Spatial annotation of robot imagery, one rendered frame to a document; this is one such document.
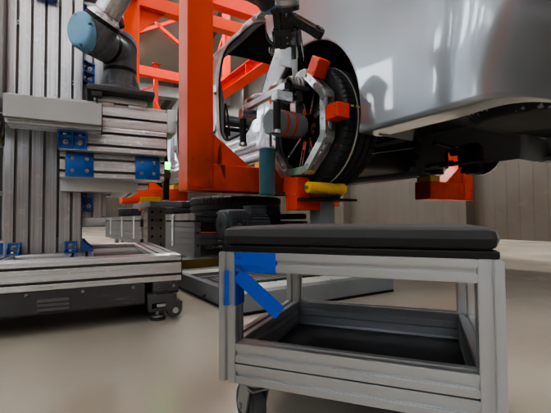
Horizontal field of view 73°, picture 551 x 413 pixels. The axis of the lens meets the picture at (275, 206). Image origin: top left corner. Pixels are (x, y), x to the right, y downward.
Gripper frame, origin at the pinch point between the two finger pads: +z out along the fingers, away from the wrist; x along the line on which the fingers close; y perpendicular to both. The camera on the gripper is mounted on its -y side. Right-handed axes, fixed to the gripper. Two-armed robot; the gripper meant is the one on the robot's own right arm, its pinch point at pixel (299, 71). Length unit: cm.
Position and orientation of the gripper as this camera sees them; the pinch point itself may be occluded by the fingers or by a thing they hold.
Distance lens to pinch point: 133.5
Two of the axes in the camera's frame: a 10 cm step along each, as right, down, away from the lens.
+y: -9.7, -0.3, 2.5
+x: -2.2, 5.7, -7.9
